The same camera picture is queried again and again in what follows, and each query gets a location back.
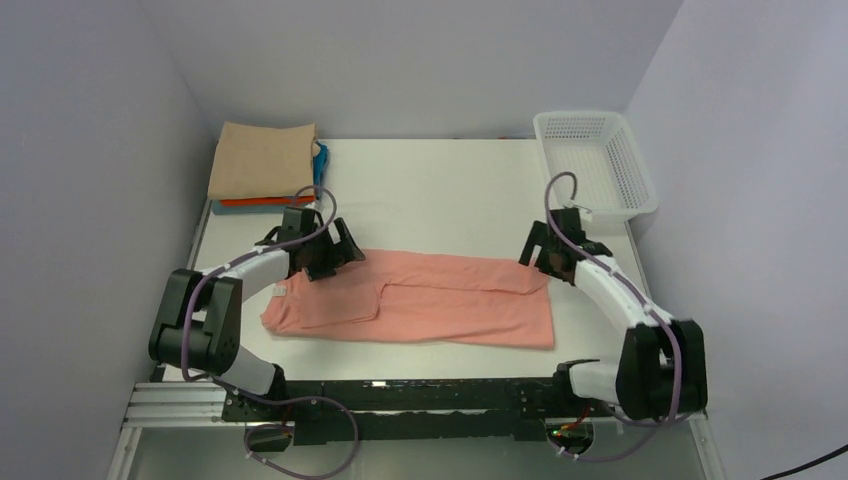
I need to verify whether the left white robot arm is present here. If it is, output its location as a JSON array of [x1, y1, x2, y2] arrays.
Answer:
[[148, 207, 366, 420]]

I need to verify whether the folded orange t shirt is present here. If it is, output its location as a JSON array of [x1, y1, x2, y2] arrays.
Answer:
[[218, 195, 316, 208]]

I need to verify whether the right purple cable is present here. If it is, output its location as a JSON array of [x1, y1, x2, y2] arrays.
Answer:
[[544, 171, 694, 464]]

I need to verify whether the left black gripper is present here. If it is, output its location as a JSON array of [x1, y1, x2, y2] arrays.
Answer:
[[302, 219, 363, 282]]

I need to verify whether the white plastic basket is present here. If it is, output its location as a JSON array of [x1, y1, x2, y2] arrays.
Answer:
[[533, 111, 659, 223]]

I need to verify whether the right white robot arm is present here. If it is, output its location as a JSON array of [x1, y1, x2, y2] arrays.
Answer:
[[519, 208, 708, 426]]

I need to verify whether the black cable corner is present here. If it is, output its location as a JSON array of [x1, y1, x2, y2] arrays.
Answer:
[[761, 444, 848, 480]]

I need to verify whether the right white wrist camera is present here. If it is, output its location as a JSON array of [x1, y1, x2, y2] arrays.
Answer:
[[573, 205, 594, 223]]

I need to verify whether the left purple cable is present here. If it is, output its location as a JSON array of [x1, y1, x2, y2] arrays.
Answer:
[[181, 185, 362, 480]]

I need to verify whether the pink t shirt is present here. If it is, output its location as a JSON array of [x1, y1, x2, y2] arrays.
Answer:
[[261, 249, 555, 350]]

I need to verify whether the folded tan t shirt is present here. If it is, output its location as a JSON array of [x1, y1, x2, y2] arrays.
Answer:
[[207, 122, 319, 200]]

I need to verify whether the purple cable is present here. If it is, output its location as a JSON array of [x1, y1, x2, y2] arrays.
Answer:
[[181, 185, 362, 480], [544, 171, 694, 464]]

